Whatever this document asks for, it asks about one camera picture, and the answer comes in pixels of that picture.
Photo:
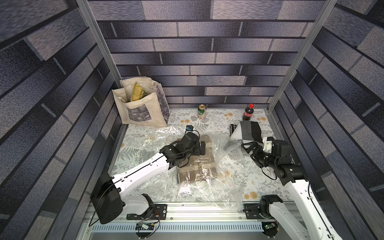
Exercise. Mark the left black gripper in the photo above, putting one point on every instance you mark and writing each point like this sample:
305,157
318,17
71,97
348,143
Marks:
199,151

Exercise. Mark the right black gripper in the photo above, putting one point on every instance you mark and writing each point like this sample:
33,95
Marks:
253,151

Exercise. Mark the brown plaid scarf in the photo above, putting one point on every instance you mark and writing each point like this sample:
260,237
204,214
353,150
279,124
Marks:
199,168

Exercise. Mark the grey white scarf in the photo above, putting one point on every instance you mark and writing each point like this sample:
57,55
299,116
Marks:
247,131

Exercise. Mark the clear plastic vacuum bag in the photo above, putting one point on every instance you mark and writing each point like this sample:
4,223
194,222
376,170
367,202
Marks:
165,187

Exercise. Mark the black white houndstooth scarf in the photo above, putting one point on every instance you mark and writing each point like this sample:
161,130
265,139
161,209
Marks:
232,128

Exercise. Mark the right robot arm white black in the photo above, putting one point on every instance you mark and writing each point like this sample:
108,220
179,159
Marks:
316,224

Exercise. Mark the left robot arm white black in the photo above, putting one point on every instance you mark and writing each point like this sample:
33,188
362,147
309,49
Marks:
111,195

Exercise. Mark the cream canvas tote bag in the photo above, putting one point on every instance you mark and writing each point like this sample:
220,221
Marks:
152,111

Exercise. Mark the cola bottle red cap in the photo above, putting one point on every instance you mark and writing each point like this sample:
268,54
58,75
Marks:
248,113

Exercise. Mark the green beverage can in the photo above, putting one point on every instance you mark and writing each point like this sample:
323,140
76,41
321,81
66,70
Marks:
202,111

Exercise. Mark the yellow snack packet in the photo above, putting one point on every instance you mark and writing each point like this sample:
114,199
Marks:
138,93

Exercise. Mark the right circuit board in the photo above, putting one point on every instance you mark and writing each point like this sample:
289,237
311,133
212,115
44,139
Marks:
270,229

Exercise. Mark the circuit board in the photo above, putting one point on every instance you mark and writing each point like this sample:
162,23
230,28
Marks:
144,226
270,229

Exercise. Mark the left circuit board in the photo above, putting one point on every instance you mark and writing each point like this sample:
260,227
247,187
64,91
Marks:
144,226

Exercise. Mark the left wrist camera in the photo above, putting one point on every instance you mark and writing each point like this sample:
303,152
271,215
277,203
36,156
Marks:
189,128

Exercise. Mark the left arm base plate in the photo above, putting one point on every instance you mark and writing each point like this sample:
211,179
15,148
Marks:
156,212

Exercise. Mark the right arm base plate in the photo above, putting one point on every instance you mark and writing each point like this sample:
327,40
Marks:
254,211

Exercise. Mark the aluminium front rail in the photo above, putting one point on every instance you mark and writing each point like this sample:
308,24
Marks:
198,212

